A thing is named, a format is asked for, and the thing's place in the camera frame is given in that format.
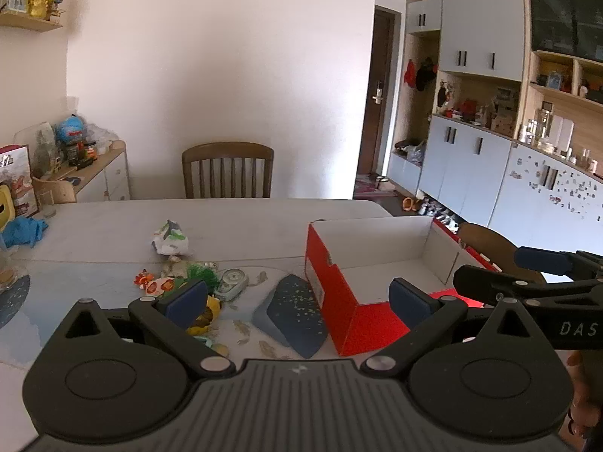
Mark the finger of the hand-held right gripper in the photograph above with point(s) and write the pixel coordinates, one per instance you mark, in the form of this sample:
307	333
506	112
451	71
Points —
541	260
476	282

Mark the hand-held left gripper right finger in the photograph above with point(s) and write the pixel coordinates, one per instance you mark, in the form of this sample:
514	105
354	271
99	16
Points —
410	302

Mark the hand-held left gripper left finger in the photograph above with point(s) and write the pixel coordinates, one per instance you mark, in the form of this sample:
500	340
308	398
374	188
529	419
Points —
188	299

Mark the light green tape measure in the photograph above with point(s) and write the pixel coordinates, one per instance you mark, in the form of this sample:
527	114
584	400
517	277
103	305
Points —
231	283

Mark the red cardboard box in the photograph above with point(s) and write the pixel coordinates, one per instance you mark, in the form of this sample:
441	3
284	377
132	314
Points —
358	329

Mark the white printed plastic bag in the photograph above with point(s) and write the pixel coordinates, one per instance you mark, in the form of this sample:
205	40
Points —
172	242

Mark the person's right hand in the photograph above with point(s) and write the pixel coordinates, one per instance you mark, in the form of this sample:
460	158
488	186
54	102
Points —
584	421

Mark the beige crumpled wrapper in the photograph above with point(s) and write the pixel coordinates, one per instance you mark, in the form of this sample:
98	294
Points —
174	267

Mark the curved-back wooden chair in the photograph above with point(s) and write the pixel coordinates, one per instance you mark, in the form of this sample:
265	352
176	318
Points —
485	240

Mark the row of shoes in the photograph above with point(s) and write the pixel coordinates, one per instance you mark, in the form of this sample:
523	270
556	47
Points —
436	209

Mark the orange slippers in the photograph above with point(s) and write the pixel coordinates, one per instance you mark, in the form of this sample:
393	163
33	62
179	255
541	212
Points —
408	203

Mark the patterned pink rug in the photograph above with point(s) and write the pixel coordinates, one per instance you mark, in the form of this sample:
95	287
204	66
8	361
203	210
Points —
367	189

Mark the grey plastic bag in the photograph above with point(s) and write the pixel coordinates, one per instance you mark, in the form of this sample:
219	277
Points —
415	154

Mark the white sideboard with wooden top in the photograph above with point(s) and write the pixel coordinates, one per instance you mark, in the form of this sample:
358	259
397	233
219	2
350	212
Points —
115	174

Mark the slatted wooden chair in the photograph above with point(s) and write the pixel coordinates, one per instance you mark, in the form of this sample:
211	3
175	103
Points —
226	150

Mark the drinking glass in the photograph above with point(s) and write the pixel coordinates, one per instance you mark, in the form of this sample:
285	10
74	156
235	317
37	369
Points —
48	211

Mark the light wooden stand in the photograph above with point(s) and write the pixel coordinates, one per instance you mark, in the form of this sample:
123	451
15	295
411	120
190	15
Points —
54	190

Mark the glass dish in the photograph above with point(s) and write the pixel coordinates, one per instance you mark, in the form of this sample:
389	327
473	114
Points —
12	278

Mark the blue gloves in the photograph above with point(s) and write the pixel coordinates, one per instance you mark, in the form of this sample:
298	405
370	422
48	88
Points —
23	231

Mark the cluster of small jars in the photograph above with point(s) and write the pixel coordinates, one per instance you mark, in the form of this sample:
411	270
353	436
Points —
80	153

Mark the clear plastic bag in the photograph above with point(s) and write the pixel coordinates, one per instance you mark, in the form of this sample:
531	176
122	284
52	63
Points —
101	135

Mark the red and white carton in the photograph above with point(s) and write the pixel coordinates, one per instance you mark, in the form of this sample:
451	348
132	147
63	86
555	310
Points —
19	183

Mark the yellow tissue box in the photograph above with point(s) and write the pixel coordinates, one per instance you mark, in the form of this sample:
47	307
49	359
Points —
3	207

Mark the blue globe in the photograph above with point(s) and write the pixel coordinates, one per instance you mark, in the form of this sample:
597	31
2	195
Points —
70	127

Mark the clear plastic container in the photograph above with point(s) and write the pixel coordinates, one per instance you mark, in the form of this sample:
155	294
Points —
40	148

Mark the black hanging bag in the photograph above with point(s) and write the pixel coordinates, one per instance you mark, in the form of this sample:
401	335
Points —
427	74

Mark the red hat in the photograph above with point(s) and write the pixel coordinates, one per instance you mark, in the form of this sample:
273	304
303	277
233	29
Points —
410	73

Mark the dark brown door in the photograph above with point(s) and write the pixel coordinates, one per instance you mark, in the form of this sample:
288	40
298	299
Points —
377	56

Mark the white wall cabinet unit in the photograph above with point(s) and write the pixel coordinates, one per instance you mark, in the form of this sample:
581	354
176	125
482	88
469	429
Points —
471	33

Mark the wooden wall shelf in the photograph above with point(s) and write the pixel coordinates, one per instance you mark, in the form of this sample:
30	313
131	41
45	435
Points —
28	21

